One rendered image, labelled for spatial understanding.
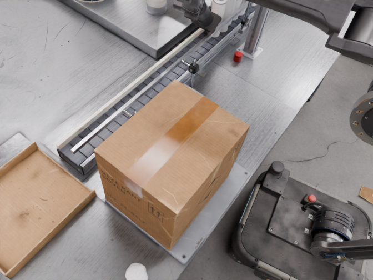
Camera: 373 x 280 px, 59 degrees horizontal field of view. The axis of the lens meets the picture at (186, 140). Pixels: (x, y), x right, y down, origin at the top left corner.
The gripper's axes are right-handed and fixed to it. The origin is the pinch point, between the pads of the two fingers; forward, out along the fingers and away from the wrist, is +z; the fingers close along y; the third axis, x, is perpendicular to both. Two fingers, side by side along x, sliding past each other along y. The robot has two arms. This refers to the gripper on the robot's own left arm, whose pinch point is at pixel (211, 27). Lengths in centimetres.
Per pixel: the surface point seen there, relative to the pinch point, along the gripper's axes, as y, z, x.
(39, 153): 11, -41, 67
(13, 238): -5, -55, 84
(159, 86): -1.5, -17.1, 30.1
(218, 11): -1.1, -4.4, -5.5
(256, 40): -16.6, 8.7, -5.8
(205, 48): -2.2, 0.9, 7.9
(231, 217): -46, 60, 74
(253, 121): -35.1, -5.1, 22.8
